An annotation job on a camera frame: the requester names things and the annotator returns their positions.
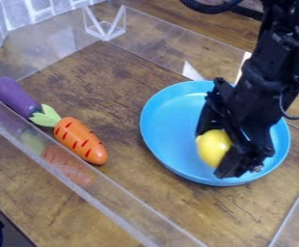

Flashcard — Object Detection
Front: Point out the orange toy carrot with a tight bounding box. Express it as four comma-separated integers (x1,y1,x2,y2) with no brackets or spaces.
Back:
30,104,108,165

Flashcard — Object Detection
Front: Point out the blue round tray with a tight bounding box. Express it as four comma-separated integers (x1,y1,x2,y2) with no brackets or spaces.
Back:
139,81,291,186

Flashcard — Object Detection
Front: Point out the yellow toy lemon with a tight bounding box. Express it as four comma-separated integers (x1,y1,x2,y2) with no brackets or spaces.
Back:
197,129,233,168

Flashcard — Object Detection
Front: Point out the clear acrylic front barrier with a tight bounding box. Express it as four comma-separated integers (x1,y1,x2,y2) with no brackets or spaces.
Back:
0,102,206,247

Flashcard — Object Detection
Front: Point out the grey patterned curtain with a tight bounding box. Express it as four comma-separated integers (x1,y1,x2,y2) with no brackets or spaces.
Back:
0,0,106,47

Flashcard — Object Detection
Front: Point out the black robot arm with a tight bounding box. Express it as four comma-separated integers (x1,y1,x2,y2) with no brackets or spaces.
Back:
197,0,299,178

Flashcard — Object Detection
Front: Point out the purple toy eggplant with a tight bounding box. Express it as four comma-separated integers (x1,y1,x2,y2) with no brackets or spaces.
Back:
0,77,42,119

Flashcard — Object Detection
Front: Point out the clear acrylic corner bracket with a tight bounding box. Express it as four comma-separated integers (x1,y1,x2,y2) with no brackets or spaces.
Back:
83,6,127,41

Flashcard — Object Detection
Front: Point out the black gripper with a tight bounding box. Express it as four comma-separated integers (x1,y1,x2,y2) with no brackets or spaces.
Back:
197,30,299,178

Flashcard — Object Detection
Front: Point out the black braided cable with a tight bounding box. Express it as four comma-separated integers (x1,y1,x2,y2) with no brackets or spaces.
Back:
179,0,246,15

